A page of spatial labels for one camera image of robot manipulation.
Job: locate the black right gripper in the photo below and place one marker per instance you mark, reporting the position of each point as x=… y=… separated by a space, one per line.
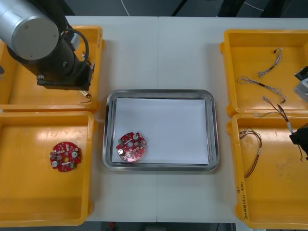
x=300 y=136

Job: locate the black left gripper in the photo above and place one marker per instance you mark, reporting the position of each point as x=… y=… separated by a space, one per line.
x=77 y=77

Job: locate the silver and black left arm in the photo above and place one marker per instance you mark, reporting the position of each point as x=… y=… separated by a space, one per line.
x=31 y=31

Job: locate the silver and black right arm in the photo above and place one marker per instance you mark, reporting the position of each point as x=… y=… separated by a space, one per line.
x=303 y=90

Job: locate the yellow-orange plastic bin with handwriting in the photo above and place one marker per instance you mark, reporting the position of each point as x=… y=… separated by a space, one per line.
x=276 y=192

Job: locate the steel tray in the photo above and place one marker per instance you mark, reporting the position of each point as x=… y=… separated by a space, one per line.
x=107 y=144

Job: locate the round red circuit board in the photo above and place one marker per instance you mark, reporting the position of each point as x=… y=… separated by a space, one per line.
x=132 y=150
x=63 y=154

